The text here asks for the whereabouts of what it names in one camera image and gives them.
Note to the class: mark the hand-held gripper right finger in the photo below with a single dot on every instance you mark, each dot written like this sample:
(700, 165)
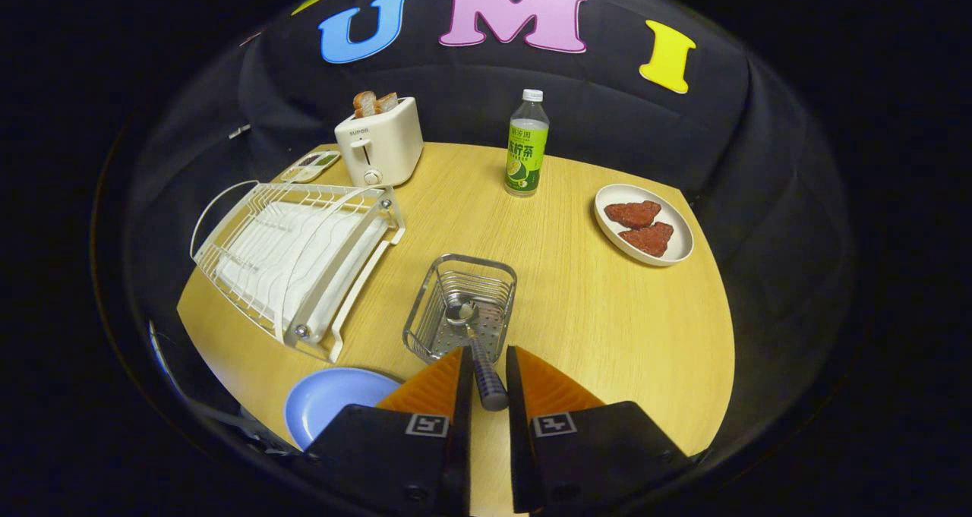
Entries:
(518, 441)

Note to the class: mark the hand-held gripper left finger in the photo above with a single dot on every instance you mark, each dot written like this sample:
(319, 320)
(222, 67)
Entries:
(462, 441)

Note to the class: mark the metal spoon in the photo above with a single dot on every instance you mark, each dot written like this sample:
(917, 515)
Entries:
(490, 384)

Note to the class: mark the blue plate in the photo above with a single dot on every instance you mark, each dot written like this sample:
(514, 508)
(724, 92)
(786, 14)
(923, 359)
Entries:
(334, 403)

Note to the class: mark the white oval dish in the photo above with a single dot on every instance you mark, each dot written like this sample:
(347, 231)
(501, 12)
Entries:
(680, 232)

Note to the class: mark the red meat slice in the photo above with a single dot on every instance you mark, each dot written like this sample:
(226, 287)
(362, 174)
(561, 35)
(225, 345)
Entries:
(648, 239)
(632, 214)

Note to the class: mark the green label drink bottle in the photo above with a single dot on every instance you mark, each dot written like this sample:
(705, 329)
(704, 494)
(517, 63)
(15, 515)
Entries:
(526, 156)

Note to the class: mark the white toaster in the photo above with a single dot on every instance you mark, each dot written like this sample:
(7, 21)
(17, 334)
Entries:
(391, 149)

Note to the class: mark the divided condiment tray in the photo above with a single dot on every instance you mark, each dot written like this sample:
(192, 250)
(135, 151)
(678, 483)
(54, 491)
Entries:
(310, 166)

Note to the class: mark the toast slice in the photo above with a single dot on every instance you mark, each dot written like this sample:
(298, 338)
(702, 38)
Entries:
(388, 102)
(365, 105)

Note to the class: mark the white clip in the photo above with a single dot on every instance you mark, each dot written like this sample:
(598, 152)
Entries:
(239, 131)

